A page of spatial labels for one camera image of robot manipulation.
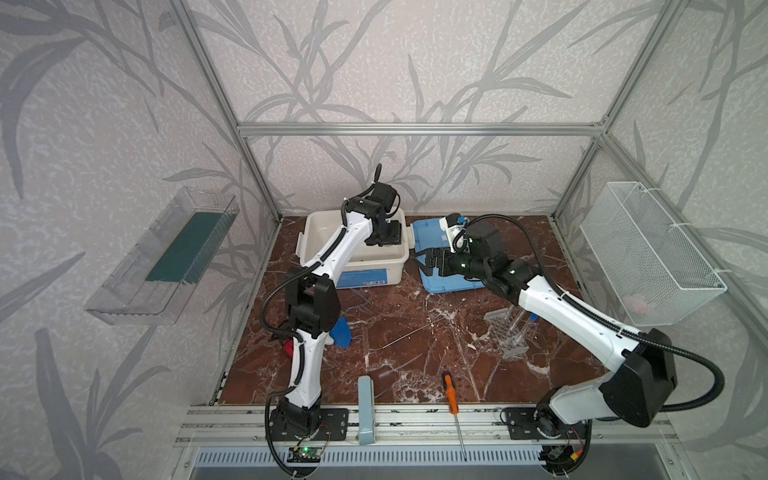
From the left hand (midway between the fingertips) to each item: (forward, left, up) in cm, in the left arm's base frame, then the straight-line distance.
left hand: (395, 229), depth 92 cm
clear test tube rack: (-26, -34, -16) cm, 46 cm away
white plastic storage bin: (+2, +25, -3) cm, 26 cm away
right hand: (-13, -8, +9) cm, 18 cm away
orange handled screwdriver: (-46, -16, -15) cm, 51 cm away
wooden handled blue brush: (-27, +16, -17) cm, 35 cm away
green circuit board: (-57, +21, -19) cm, 63 cm away
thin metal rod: (-27, -5, -17) cm, 32 cm away
